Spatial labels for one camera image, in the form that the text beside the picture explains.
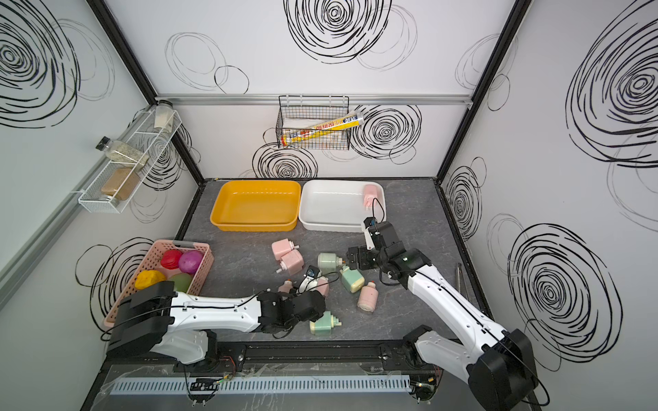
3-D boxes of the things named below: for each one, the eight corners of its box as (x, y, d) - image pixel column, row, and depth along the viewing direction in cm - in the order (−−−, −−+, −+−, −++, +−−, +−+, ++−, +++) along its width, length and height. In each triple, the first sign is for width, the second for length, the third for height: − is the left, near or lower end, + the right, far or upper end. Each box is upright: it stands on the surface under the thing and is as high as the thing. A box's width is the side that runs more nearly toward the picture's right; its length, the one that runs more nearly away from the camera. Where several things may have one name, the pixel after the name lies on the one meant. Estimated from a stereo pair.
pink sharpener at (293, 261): (279, 275, 92) (275, 266, 86) (281, 258, 96) (278, 249, 90) (303, 275, 92) (301, 266, 86) (304, 258, 96) (302, 249, 90)
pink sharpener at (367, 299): (358, 314, 83) (360, 306, 77) (356, 289, 88) (358, 280, 82) (376, 314, 83) (380, 306, 77) (374, 289, 88) (377, 280, 82)
